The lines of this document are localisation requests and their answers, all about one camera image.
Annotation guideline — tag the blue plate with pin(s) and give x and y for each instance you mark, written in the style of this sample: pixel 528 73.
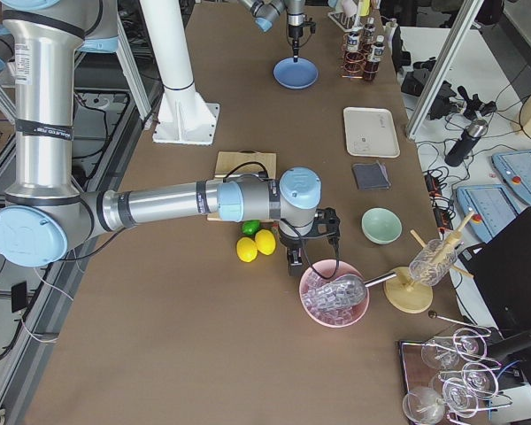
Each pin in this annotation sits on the blue plate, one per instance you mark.
pixel 299 74

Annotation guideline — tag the yellow lemon right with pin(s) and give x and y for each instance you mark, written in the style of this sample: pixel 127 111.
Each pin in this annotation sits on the yellow lemon right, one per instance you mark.
pixel 265 241

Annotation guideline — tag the yellow lemon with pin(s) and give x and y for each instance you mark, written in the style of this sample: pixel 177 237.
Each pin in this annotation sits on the yellow lemon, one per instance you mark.
pixel 265 241
pixel 246 249

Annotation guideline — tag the yellow lemon left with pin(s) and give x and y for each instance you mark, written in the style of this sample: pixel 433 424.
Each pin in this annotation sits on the yellow lemon left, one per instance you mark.
pixel 246 249

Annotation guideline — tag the green lime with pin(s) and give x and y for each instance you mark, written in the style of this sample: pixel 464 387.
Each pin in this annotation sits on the green lime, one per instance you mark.
pixel 251 227

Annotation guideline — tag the dark syrup bottle left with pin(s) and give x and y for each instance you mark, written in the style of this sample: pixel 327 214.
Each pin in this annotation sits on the dark syrup bottle left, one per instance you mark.
pixel 352 58

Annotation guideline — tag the dark syrup bottle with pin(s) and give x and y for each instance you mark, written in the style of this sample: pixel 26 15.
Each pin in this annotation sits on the dark syrup bottle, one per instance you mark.
pixel 373 58
pixel 368 35
pixel 352 58

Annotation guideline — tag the metal ice scoop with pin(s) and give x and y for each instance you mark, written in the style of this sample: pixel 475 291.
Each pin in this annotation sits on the metal ice scoop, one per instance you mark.
pixel 358 285

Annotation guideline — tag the dark syrup bottle back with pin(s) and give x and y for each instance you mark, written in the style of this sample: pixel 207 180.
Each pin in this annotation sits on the dark syrup bottle back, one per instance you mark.
pixel 368 35

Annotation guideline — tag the pink bowl with ice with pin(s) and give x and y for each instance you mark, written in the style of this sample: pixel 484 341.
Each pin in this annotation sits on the pink bowl with ice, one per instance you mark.
pixel 312 294

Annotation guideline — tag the dark syrup bottle front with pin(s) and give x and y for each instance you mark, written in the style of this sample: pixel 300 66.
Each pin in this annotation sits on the dark syrup bottle front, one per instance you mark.
pixel 373 58

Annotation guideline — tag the mint green bowl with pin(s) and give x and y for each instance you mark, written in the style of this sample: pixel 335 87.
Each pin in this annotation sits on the mint green bowl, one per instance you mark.
pixel 381 226

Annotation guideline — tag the wooden cutting board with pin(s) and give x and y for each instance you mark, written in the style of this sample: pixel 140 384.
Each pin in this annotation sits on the wooden cutting board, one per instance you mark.
pixel 243 164

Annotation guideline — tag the dark grey folded cloth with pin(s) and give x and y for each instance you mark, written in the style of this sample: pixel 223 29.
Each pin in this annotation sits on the dark grey folded cloth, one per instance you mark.
pixel 371 176

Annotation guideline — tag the wooden cup stand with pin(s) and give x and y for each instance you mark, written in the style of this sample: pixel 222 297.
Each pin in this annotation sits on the wooden cup stand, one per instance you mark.
pixel 412 297

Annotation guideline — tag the white tray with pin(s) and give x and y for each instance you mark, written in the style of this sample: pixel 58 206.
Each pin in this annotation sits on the white tray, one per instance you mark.
pixel 370 132

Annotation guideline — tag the clear textured glass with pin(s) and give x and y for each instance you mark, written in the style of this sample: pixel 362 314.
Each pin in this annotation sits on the clear textured glass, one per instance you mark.
pixel 432 263

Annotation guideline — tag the metal bar spoon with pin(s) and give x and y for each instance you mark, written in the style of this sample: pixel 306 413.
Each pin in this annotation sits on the metal bar spoon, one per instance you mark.
pixel 434 315

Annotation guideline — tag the wine glass upper left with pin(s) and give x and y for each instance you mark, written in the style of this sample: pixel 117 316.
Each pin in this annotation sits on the wine glass upper left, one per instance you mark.
pixel 439 353

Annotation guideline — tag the wine glass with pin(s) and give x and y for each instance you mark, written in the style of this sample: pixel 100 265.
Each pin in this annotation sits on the wine glass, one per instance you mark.
pixel 439 353
pixel 423 405
pixel 459 398
pixel 480 380
pixel 469 344

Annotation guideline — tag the wine glass upper right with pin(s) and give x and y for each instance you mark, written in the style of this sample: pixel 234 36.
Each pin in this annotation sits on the wine glass upper right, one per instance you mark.
pixel 469 344

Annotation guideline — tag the wine glass bottom left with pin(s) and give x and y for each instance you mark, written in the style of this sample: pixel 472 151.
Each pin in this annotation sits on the wine glass bottom left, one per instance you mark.
pixel 423 405

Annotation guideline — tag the black thermos bottle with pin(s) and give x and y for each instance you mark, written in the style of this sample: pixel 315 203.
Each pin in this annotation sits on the black thermos bottle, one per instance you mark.
pixel 470 136

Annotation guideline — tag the blue teach pendant lower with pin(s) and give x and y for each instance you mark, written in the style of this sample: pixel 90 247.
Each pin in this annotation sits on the blue teach pendant lower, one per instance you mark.
pixel 493 208

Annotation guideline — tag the blue teach pendant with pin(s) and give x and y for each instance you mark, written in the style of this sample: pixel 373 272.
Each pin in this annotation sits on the blue teach pendant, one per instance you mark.
pixel 515 170
pixel 493 208

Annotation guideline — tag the black laptop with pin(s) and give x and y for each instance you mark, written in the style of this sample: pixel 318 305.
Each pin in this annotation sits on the black laptop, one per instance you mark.
pixel 501 270

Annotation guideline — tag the wine glass lower middle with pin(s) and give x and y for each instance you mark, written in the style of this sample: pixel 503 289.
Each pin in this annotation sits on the wine glass lower middle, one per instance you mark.
pixel 459 398

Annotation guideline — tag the blue teach pendant upper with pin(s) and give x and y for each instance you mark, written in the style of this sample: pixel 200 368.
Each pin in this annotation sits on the blue teach pendant upper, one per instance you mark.
pixel 515 170

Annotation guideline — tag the copper wire bottle rack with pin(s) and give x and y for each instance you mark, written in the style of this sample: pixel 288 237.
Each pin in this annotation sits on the copper wire bottle rack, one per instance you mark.
pixel 360 74

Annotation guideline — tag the aluminium frame post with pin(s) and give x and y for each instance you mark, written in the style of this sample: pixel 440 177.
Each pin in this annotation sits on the aluminium frame post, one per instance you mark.
pixel 466 16

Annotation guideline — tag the white wire glass rack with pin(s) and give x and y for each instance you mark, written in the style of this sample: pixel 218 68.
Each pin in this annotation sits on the white wire glass rack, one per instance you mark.
pixel 417 374

